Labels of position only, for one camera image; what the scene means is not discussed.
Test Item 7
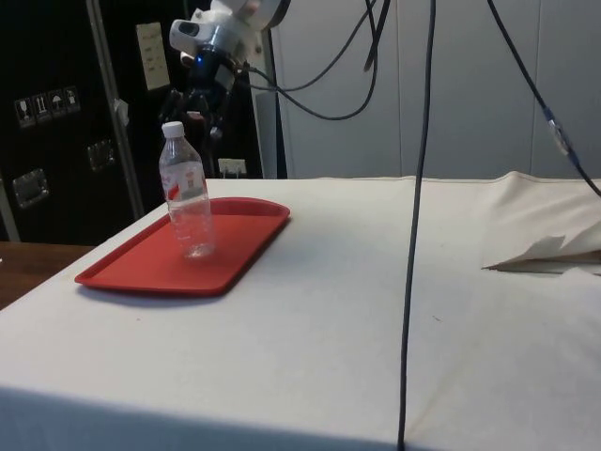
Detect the pale locker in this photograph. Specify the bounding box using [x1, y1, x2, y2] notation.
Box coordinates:
[253, 0, 401, 180]

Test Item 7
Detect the red tray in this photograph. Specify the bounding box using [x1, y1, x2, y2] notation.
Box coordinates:
[74, 196, 292, 299]

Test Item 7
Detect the black cable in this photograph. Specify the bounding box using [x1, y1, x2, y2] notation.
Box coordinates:
[234, 0, 393, 121]
[396, 0, 438, 450]
[243, 0, 378, 93]
[485, 0, 601, 196]

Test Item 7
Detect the clear plastic bottle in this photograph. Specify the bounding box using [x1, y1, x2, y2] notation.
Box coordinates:
[158, 120, 217, 261]

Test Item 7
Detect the black cabinet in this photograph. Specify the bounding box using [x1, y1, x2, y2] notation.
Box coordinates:
[0, 0, 265, 246]

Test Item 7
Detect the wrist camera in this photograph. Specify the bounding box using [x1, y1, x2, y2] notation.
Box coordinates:
[169, 18, 224, 54]

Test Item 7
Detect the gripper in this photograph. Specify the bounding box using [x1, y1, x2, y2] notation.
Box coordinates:
[158, 43, 237, 142]

